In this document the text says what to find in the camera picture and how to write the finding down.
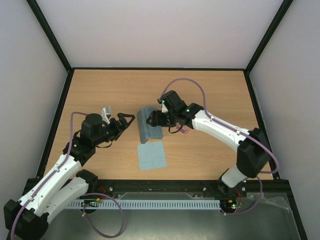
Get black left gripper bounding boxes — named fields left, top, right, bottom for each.
left=93, top=113, right=136, bottom=146

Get grey-green glasses case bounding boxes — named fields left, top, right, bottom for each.
left=136, top=106, right=164, bottom=144

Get pink sunglasses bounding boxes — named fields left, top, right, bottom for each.
left=175, top=124, right=192, bottom=135

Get light blue cleaning cloth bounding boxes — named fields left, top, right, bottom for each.
left=137, top=141, right=167, bottom=171

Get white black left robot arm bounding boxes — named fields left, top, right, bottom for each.
left=3, top=110, right=135, bottom=240

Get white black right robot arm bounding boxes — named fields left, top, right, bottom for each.
left=146, top=90, right=271, bottom=197

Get grey metal front tray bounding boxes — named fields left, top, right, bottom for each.
left=40, top=193, right=300, bottom=240

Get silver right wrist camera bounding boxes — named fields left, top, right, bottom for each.
left=157, top=98, right=168, bottom=113

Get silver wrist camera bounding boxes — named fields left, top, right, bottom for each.
left=157, top=98, right=168, bottom=113
left=100, top=106, right=112, bottom=125

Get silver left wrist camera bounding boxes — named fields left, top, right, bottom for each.
left=100, top=106, right=112, bottom=125

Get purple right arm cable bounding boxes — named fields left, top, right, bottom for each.
left=162, top=78, right=280, bottom=217

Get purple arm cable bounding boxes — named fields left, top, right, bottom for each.
left=162, top=78, right=280, bottom=217
left=9, top=111, right=125, bottom=240

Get black front frame rail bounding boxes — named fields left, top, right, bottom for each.
left=24, top=177, right=291, bottom=201

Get black frame rail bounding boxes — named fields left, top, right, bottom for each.
left=35, top=68, right=75, bottom=180
left=244, top=69, right=309, bottom=240
left=73, top=67, right=245, bottom=72
left=24, top=177, right=291, bottom=201

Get white slotted cable duct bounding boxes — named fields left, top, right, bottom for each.
left=65, top=199, right=221, bottom=210

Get black back frame rail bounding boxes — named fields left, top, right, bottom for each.
left=73, top=67, right=245, bottom=72

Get black left frame rail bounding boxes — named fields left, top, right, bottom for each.
left=35, top=68, right=75, bottom=180

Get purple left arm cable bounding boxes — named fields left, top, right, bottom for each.
left=9, top=111, right=125, bottom=240

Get black right frame rail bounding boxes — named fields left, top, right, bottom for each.
left=244, top=69, right=309, bottom=240

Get black back left frame post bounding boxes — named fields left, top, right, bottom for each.
left=26, top=0, right=72, bottom=73

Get black frame post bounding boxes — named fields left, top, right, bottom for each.
left=245, top=0, right=294, bottom=73
left=26, top=0, right=72, bottom=73

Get black back right frame post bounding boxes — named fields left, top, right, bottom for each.
left=245, top=0, right=294, bottom=73

